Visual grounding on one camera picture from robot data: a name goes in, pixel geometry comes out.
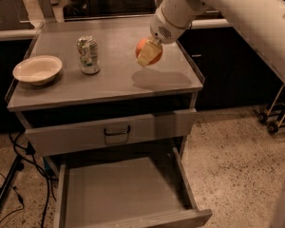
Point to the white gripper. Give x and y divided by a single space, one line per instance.
163 28

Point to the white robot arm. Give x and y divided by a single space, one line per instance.
261 23

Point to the closed upper drawer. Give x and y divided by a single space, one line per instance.
74 137

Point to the grey metal drawer cabinet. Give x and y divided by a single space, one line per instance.
121 88

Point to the open middle drawer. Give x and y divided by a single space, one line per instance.
136 187

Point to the crushed green soda can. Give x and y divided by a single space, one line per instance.
88 54

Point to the white bowl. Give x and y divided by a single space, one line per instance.
38 70

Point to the black stand leg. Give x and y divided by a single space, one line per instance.
16 166

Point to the wheeled cart frame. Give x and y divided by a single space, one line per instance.
273 115

